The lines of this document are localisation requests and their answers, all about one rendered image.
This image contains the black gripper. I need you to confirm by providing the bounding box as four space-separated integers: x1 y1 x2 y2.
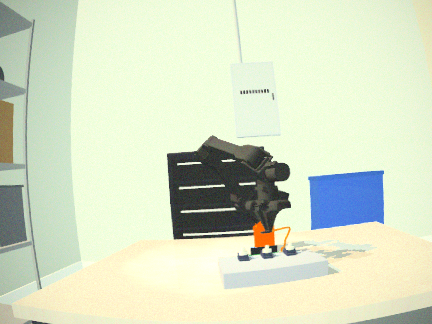
246 183 291 231

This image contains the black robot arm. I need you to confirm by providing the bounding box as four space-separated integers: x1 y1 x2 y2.
195 135 291 224

